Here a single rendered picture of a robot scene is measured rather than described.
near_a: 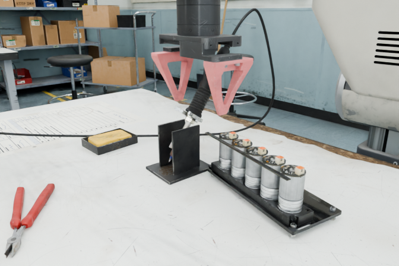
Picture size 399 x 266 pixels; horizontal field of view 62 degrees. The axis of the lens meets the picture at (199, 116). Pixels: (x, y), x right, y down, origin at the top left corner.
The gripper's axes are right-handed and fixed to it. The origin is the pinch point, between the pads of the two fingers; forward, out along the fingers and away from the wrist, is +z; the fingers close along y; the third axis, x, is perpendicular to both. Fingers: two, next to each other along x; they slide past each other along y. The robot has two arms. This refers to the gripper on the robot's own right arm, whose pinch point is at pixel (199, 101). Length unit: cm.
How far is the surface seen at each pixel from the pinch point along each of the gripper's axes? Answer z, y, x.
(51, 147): 9.2, -19.5, -15.5
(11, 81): 25, -178, 6
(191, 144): 5.2, 2.0, -2.9
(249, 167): 4.7, 12.4, -2.7
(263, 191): 6.5, 14.8, -3.1
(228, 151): 4.7, 7.6, -1.4
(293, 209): 6.8, 18.7, -3.1
